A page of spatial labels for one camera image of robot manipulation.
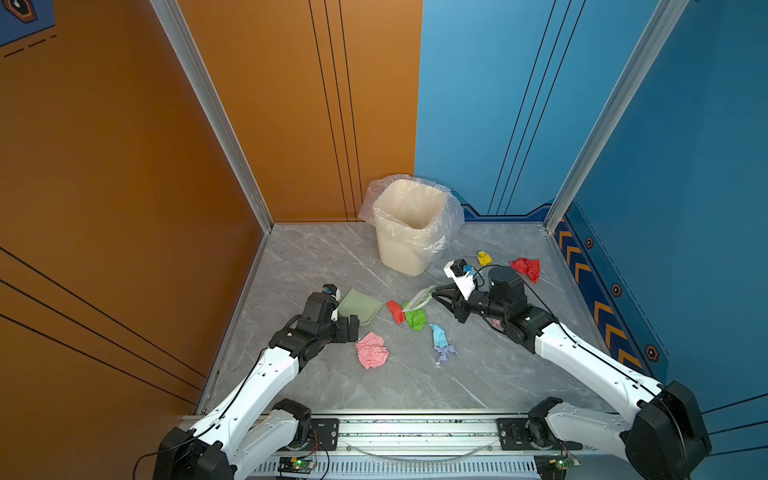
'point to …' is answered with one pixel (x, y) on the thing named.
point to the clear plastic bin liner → (455, 220)
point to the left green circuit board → (292, 464)
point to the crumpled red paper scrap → (528, 266)
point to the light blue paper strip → (439, 336)
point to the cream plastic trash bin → (410, 218)
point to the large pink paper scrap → (372, 351)
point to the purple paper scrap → (445, 352)
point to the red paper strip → (397, 311)
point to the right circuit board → (553, 466)
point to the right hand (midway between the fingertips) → (434, 292)
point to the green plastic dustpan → (360, 304)
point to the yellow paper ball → (484, 258)
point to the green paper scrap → (417, 318)
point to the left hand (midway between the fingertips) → (344, 319)
